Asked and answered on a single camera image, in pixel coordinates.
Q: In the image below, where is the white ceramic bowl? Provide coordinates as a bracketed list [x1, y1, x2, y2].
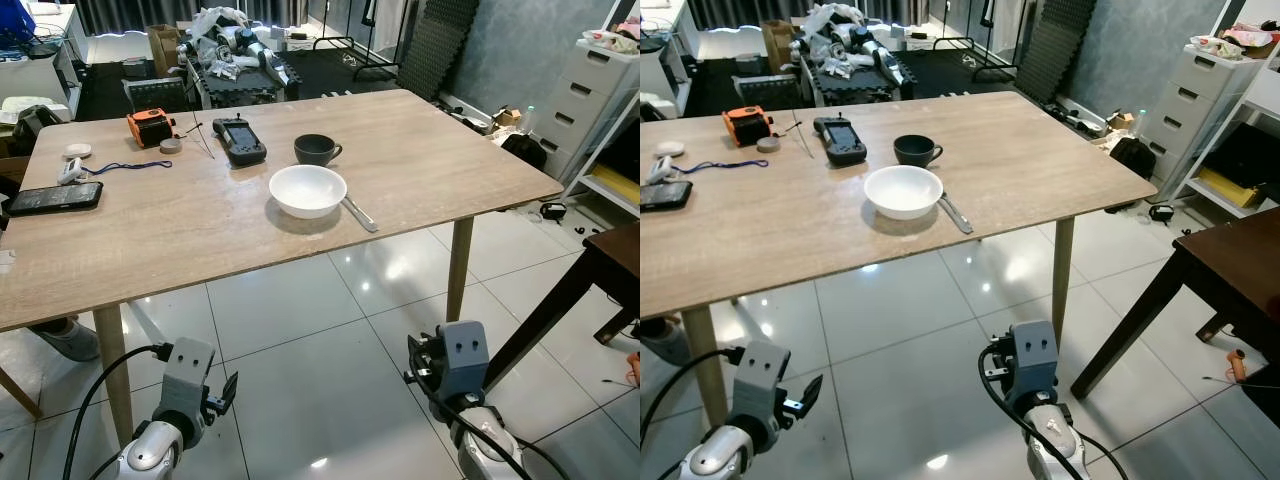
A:
[864, 165, 944, 220]
[269, 165, 348, 220]

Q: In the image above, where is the grey slipper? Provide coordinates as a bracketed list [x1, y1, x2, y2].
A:
[28, 318, 101, 363]
[640, 318, 691, 366]

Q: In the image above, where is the silver metal spoon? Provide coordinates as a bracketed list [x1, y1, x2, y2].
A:
[939, 193, 974, 236]
[341, 197, 380, 234]

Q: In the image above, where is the dark brown wooden table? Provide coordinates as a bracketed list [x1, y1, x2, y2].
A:
[483, 222, 641, 396]
[1070, 205, 1280, 401]

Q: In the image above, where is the light wooden dining table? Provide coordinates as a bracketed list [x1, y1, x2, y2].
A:
[640, 88, 1159, 426]
[0, 88, 566, 446]

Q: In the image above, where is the dark grey cup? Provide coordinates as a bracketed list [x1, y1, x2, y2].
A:
[294, 134, 343, 167]
[893, 134, 943, 168]

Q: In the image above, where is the black backpack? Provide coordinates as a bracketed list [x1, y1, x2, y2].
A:
[500, 133, 548, 173]
[1110, 137, 1158, 181]

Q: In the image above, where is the black smartphone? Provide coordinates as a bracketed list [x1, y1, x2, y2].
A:
[5, 181, 104, 217]
[640, 180, 693, 212]

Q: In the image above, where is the white shelf unit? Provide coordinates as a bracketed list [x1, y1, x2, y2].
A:
[575, 100, 641, 218]
[1170, 0, 1280, 221]

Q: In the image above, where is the black handheld controller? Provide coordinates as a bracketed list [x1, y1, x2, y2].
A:
[212, 117, 268, 167]
[813, 116, 868, 167]

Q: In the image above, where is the yellow flat box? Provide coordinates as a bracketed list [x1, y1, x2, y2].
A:
[592, 165, 641, 208]
[1197, 167, 1263, 209]

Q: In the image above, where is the orange black device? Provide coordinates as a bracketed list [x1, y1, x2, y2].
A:
[126, 108, 177, 149]
[722, 105, 774, 148]

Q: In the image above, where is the black wheeled cart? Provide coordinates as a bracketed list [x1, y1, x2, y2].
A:
[800, 45, 916, 106]
[185, 45, 301, 109]

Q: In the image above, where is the grey plastic crate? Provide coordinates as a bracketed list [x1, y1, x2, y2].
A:
[733, 73, 801, 109]
[123, 78, 191, 113]

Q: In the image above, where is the grey drawer cabinet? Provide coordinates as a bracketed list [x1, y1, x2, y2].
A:
[535, 38, 641, 186]
[1140, 45, 1251, 186]

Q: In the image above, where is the black foam mat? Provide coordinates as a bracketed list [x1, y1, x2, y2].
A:
[397, 0, 481, 101]
[1015, 0, 1098, 106]

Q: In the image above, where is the dark olive bag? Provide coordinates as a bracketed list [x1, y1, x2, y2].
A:
[3, 104, 67, 158]

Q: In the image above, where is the silver robot lying down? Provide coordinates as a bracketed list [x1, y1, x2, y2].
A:
[180, 8, 293, 89]
[793, 5, 906, 86]

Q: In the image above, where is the tall brown cardboard box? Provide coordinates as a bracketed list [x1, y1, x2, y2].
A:
[762, 20, 798, 71]
[148, 25, 183, 76]

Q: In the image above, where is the white desk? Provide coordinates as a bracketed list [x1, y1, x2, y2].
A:
[640, 0, 693, 116]
[0, 3, 89, 121]

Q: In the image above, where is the pink white cloth pile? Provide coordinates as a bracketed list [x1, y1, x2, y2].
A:
[1190, 25, 1280, 61]
[583, 28, 641, 56]

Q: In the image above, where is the dark grey curtain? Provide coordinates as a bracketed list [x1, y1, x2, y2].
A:
[688, 0, 931, 31]
[75, 0, 321, 36]

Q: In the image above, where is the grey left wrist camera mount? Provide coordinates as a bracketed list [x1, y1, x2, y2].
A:
[155, 337, 217, 448]
[728, 340, 791, 451]

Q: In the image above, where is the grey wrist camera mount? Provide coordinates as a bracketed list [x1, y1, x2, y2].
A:
[155, 337, 217, 448]
[728, 340, 791, 451]
[1010, 320, 1061, 406]
[435, 320, 491, 403]

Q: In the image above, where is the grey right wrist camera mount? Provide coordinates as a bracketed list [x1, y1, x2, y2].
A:
[1010, 320, 1061, 406]
[435, 320, 491, 403]

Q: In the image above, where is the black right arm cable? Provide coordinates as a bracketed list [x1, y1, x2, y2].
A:
[980, 342, 1129, 480]
[405, 340, 571, 480]

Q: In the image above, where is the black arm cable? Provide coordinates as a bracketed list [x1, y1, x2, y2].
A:
[62, 345, 171, 480]
[980, 342, 1129, 480]
[405, 340, 571, 480]
[640, 345, 751, 480]

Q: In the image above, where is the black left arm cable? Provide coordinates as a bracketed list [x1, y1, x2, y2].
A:
[640, 345, 751, 480]
[62, 345, 171, 480]

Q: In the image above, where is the thin black wire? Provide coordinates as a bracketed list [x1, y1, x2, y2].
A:
[180, 58, 216, 160]
[782, 58, 813, 158]

